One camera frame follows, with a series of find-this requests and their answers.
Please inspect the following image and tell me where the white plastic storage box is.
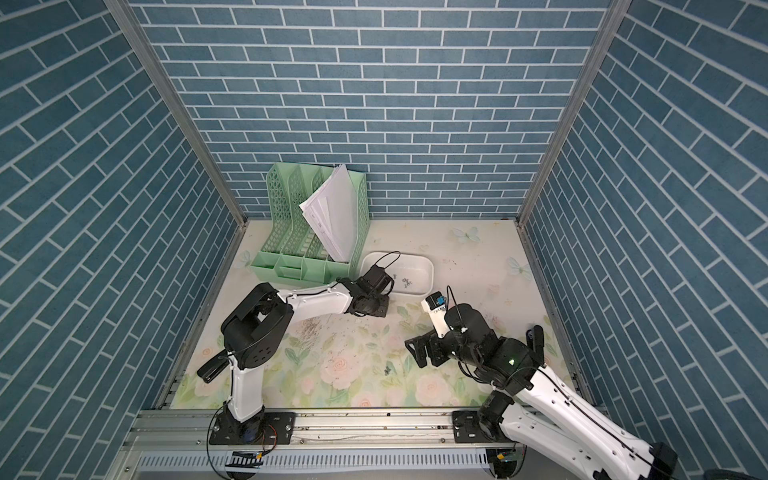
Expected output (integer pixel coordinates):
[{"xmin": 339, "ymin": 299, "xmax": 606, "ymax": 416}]
[{"xmin": 358, "ymin": 251, "xmax": 435, "ymax": 301}]

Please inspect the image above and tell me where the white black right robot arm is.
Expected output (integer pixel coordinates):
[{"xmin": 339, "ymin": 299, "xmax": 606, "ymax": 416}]
[{"xmin": 405, "ymin": 293, "xmax": 678, "ymax": 479}]

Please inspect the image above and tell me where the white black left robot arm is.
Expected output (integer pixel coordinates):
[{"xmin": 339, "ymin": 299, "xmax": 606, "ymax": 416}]
[{"xmin": 197, "ymin": 274, "xmax": 394, "ymax": 424}]

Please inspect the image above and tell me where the floral table mat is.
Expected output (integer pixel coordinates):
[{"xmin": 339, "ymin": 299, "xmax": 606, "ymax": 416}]
[{"xmin": 170, "ymin": 220, "xmax": 570, "ymax": 410}]

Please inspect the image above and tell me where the green plastic file organizer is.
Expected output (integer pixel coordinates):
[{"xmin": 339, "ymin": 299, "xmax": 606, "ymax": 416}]
[{"xmin": 250, "ymin": 163, "xmax": 370, "ymax": 288}]

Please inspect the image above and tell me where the white paper stack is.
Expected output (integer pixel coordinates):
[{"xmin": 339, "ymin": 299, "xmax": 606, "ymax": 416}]
[{"xmin": 300, "ymin": 165, "xmax": 357, "ymax": 263}]

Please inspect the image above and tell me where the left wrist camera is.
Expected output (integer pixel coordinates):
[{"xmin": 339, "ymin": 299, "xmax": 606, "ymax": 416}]
[{"xmin": 358, "ymin": 264, "xmax": 394, "ymax": 295}]

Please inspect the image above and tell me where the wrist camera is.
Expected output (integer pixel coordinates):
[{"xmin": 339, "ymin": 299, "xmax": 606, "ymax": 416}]
[
  {"xmin": 421, "ymin": 291, "xmax": 450, "ymax": 338},
  {"xmin": 358, "ymin": 264, "xmax": 394, "ymax": 295}
]

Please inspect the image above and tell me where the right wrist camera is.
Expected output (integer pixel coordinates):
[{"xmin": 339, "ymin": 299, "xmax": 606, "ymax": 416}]
[{"xmin": 421, "ymin": 291, "xmax": 450, "ymax": 338}]

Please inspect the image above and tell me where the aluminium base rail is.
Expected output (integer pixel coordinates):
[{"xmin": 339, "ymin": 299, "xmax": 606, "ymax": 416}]
[{"xmin": 107, "ymin": 407, "xmax": 637, "ymax": 480}]

